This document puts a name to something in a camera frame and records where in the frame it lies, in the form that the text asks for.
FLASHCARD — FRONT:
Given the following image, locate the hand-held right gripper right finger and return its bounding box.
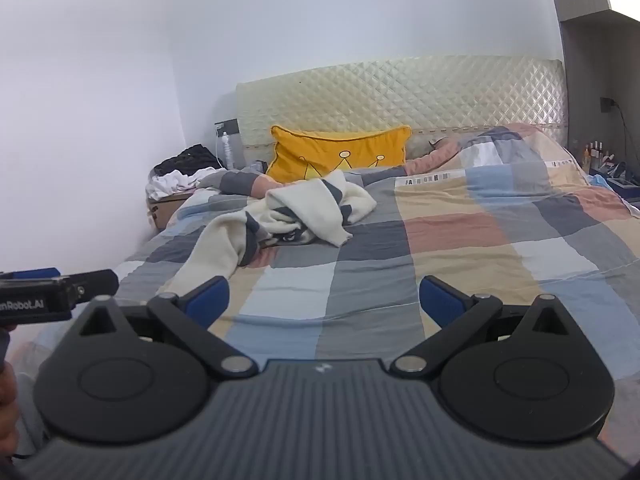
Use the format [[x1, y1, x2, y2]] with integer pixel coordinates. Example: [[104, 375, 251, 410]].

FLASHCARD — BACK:
[[390, 276, 576, 380]]

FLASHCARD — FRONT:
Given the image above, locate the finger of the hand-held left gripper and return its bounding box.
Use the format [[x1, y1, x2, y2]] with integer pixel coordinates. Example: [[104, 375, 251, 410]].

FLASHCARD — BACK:
[[0, 267, 62, 282], [70, 269, 120, 306]]

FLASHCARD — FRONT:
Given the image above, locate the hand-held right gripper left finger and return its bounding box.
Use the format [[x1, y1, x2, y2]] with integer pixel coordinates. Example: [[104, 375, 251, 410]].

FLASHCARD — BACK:
[[75, 276, 259, 380]]

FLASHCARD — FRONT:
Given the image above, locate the cream striped knit sweater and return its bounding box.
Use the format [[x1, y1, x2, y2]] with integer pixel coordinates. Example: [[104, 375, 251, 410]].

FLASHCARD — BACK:
[[157, 170, 378, 297]]

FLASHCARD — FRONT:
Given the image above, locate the black clothes pile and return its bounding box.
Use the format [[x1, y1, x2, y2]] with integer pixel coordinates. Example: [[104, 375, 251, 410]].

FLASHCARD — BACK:
[[152, 143, 223, 177]]

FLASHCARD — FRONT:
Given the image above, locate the person's left hand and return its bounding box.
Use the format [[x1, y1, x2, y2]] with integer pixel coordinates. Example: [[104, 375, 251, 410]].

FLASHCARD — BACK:
[[0, 362, 21, 443]]

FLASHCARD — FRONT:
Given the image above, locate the patchwork checked quilt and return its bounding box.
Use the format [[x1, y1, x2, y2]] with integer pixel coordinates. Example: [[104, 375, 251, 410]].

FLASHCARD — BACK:
[[10, 122, 640, 396]]

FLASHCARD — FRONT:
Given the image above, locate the cardboard box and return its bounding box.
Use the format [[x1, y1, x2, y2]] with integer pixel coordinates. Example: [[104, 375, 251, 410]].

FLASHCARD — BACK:
[[146, 191, 193, 233]]

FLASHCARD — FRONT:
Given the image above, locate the yellow crown print pillow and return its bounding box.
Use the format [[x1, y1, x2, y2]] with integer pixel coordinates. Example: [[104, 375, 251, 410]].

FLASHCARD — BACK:
[[265, 125, 412, 184]]

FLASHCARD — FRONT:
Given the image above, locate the cream quilted headboard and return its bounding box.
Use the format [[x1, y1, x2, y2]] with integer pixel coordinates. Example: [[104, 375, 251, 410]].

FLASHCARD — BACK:
[[235, 55, 569, 171]]

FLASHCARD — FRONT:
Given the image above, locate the dark blue box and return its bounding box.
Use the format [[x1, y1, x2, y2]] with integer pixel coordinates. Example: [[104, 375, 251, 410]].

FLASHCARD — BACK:
[[607, 160, 640, 201]]

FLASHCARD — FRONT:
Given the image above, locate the black charger cable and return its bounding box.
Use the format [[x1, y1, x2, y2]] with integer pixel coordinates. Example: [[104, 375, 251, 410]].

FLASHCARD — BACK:
[[614, 102, 633, 171]]

